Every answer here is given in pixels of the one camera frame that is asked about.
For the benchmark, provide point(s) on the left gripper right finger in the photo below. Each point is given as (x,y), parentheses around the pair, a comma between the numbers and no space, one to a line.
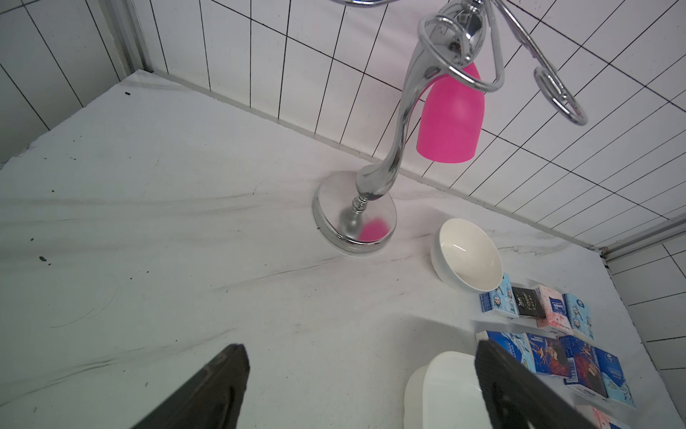
(515,398)

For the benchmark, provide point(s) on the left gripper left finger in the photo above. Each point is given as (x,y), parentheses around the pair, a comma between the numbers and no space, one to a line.
(212,398)

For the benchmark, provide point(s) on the blue red tissue pack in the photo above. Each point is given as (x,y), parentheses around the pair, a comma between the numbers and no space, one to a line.
(548,356)

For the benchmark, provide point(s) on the blue white tissue pack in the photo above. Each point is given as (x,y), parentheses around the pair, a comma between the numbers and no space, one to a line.
(516,345)

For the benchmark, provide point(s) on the white storage box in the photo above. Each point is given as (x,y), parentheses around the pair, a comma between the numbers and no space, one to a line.
(445,394)

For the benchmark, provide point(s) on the blue orange tissue pack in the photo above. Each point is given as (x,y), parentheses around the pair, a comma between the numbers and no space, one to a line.
(586,377)

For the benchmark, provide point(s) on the pink Tempo side pack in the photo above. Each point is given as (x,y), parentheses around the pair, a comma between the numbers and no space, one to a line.
(555,317)

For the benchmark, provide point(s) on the pink tissue pack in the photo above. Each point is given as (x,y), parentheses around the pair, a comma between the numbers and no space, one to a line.
(600,419)

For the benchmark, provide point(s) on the small black tissue pack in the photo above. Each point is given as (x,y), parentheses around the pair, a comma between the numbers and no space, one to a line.
(528,303)

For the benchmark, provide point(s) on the light blue tissue pack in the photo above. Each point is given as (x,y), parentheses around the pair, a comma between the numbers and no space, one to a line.
(500,301)

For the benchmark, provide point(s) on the blue tissue pack bottom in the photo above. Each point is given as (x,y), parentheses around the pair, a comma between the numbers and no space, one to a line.
(579,316)

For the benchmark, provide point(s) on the white ceramic bowl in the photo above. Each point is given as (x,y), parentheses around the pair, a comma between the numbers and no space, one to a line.
(465,258)

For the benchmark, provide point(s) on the chrome hook stand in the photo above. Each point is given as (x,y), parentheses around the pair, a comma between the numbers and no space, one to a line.
(354,210)

